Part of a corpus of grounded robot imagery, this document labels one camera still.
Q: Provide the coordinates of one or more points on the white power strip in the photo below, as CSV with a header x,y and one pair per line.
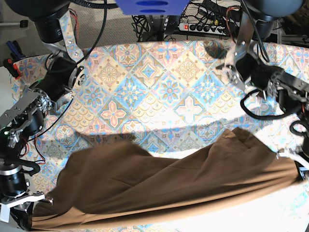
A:
x,y
201,28

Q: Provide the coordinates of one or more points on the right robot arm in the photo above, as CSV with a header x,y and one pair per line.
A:
x,y
24,121

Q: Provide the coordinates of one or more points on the red black clamp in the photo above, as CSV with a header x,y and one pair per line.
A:
x,y
12,68

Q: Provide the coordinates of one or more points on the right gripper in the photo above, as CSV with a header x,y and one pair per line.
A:
x,y
13,184

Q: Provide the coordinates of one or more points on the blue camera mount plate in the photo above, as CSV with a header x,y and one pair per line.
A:
x,y
152,7

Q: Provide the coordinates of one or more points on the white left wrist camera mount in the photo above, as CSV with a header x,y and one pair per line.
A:
x,y
300,159

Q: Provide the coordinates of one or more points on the brown t-shirt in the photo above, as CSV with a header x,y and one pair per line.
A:
x,y
122,184

